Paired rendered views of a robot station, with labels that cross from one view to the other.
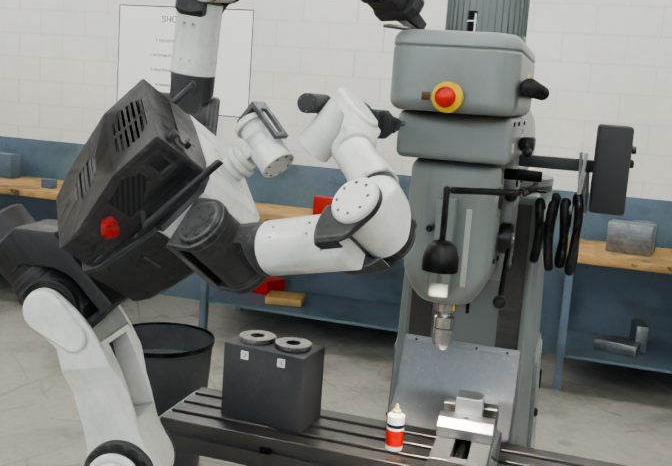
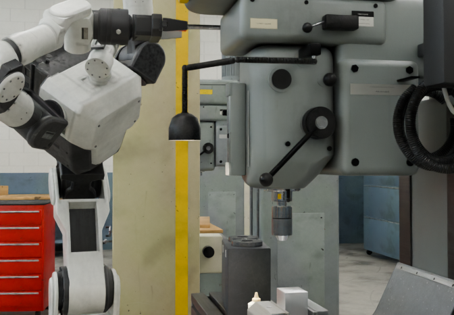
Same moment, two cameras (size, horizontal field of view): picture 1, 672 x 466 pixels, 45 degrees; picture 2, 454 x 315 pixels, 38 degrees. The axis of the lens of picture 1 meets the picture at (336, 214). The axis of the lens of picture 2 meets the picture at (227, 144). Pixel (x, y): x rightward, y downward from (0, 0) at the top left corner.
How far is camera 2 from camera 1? 1.88 m
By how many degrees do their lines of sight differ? 62
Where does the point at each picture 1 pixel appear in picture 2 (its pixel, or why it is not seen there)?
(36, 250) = not seen: hidden behind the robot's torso
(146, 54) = not seen: outside the picture
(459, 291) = (248, 172)
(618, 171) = (436, 29)
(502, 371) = (442, 305)
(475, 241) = (252, 120)
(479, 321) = (438, 247)
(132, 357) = (96, 219)
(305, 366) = (231, 255)
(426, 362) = (398, 291)
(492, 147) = (236, 26)
